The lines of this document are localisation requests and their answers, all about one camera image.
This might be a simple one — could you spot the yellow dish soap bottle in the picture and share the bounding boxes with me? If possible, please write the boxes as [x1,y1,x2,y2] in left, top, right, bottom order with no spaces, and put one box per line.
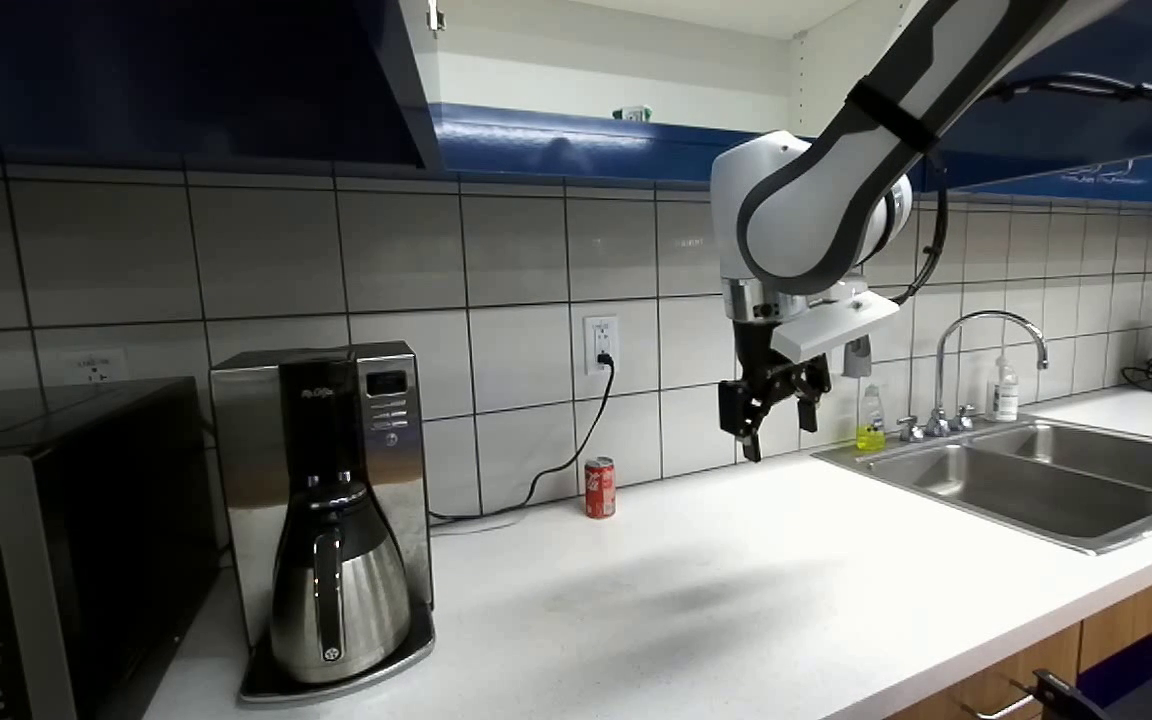
[847,381,893,457]

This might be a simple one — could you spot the stainless steel double sink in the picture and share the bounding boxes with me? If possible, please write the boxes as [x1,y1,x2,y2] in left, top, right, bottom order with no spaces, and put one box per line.
[816,411,1152,557]

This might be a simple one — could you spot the red soda can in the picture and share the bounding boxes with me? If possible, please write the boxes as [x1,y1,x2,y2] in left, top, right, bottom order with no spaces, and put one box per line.
[579,451,620,522]

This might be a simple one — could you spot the chrome sink faucet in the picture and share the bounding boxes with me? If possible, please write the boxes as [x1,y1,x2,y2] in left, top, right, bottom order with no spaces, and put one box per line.
[895,309,1051,443]

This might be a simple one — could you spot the black steel microwave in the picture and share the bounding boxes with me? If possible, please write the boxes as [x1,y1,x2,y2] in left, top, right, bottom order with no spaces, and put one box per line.
[0,377,222,720]

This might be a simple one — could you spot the white open wall cabinet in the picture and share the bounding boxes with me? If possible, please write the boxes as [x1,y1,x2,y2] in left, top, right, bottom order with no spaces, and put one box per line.
[397,0,933,192]

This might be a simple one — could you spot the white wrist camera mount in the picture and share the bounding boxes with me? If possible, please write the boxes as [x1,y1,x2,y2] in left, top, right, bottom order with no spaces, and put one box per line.
[766,283,903,369]

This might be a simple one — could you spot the black power cord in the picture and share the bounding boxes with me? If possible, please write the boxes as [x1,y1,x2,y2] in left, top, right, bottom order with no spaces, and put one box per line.
[428,348,623,527]

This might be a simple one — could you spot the white wall outlet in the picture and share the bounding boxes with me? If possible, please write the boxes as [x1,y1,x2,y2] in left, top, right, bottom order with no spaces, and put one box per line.
[68,348,129,390]
[579,310,623,381]

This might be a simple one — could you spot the blue bin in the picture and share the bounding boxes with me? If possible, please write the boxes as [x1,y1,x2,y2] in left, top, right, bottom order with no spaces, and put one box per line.
[1077,634,1152,720]

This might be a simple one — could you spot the stainless steel coffee maker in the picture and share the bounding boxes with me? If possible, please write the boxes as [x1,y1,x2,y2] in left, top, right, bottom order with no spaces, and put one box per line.
[207,340,440,707]

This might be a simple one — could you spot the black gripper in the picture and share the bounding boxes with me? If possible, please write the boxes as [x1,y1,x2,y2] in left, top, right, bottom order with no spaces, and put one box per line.
[714,315,836,463]

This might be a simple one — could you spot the small white bottle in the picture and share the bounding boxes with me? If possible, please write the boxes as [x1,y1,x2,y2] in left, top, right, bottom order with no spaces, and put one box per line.
[990,356,1028,423]

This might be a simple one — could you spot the steel coffee carafe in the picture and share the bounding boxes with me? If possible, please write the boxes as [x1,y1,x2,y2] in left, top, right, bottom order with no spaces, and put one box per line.
[263,476,416,690]

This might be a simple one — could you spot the blue cabinet door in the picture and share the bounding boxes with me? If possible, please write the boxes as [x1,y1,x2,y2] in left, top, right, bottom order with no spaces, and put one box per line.
[0,0,447,176]
[921,0,1152,206]

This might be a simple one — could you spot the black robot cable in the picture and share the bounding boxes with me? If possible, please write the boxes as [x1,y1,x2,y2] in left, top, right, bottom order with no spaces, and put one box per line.
[893,63,1152,310]

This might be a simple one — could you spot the white wall soap dispenser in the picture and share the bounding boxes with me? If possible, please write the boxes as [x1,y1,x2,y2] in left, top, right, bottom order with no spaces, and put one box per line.
[840,333,876,381]

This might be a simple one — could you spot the wooden base cabinet drawers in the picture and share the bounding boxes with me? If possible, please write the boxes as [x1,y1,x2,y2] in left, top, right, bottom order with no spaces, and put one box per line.
[886,557,1152,720]

